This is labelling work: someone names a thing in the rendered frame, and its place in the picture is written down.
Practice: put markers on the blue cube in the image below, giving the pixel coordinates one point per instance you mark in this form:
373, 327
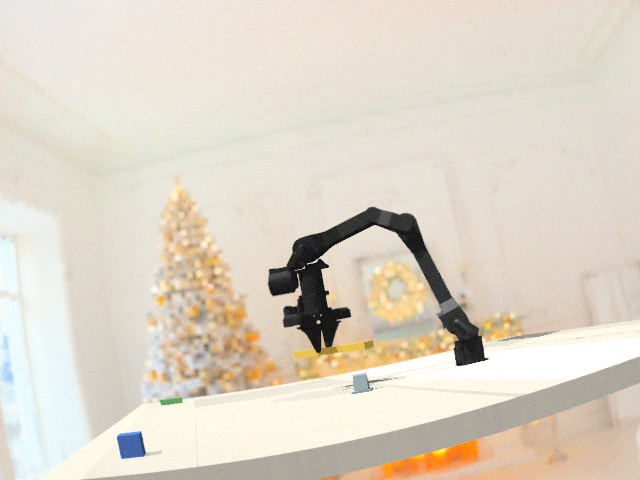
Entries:
131, 445

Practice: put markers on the green flat bar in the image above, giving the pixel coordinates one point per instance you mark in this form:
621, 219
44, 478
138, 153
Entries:
171, 401

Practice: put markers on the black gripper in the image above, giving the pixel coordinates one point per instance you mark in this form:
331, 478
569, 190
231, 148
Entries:
315, 303

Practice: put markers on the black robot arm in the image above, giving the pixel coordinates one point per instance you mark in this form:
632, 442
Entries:
468, 349

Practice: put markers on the yellow bar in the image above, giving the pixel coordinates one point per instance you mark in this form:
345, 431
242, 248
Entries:
336, 349

